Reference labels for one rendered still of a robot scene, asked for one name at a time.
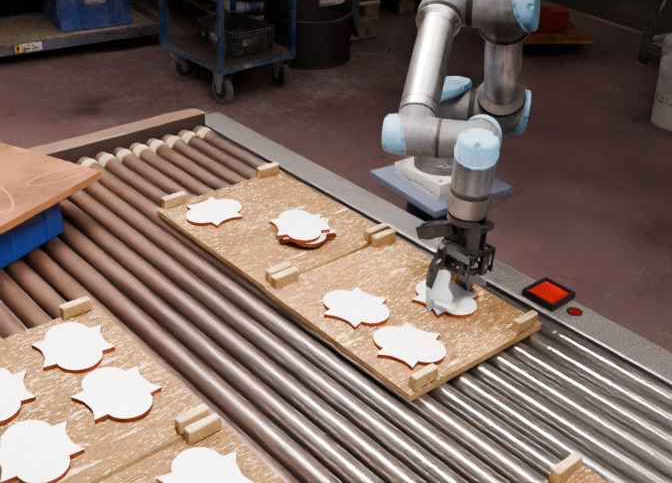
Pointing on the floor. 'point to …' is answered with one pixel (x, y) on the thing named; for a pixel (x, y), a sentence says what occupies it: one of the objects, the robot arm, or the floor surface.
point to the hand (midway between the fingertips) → (445, 297)
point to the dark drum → (312, 20)
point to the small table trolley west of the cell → (222, 67)
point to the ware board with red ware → (555, 32)
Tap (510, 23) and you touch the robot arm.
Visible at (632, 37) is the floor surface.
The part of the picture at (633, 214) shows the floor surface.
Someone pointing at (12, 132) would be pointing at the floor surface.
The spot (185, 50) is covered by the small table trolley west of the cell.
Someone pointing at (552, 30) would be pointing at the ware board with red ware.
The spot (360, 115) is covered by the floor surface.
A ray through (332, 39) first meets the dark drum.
